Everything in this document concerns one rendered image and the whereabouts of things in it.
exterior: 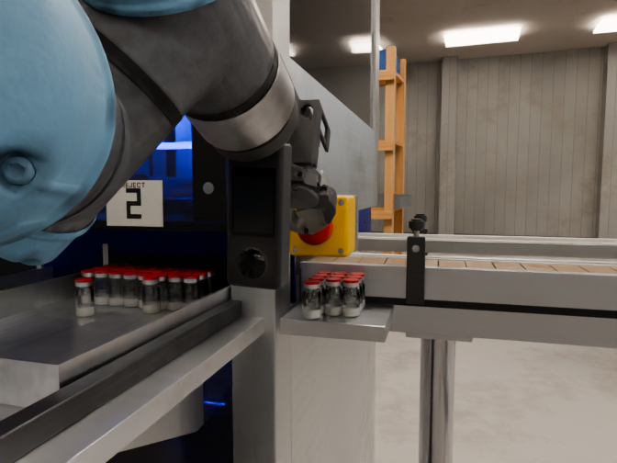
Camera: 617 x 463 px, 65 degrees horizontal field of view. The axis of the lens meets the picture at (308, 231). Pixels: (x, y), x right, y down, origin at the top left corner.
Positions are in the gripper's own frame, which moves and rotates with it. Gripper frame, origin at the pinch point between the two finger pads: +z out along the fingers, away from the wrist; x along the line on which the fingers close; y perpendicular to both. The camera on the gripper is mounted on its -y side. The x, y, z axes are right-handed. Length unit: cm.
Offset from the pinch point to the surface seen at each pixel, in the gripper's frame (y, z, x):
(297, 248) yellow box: -0.4, 4.9, 2.5
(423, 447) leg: -22.0, 32.4, -12.3
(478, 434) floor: -23, 185, -32
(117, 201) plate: 4.6, 3.0, 27.4
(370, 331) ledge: -8.8, 9.5, -6.2
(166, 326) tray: -12.0, -4.6, 12.0
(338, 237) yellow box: 0.9, 4.3, -2.4
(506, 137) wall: 527, 874, -140
